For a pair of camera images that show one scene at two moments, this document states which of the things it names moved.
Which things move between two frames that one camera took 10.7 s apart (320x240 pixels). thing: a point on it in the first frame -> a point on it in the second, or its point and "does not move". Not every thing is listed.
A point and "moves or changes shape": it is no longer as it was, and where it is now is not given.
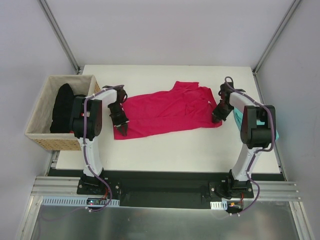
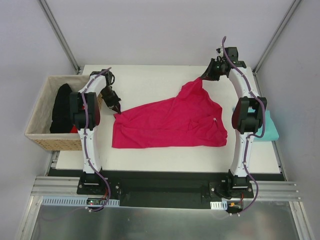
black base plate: (167, 188) does not move
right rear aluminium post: (276, 36) does not move
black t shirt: (62, 109) does not move
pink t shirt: (187, 106) moves or changes shape
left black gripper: (120, 121) -> (113, 101)
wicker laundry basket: (39, 128) does not move
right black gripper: (218, 114) -> (211, 69)
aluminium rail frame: (49, 186) does not move
